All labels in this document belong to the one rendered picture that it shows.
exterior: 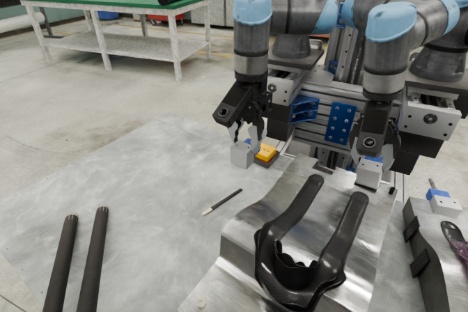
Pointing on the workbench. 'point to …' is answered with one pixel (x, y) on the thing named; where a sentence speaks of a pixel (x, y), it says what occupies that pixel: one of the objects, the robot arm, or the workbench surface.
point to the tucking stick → (221, 202)
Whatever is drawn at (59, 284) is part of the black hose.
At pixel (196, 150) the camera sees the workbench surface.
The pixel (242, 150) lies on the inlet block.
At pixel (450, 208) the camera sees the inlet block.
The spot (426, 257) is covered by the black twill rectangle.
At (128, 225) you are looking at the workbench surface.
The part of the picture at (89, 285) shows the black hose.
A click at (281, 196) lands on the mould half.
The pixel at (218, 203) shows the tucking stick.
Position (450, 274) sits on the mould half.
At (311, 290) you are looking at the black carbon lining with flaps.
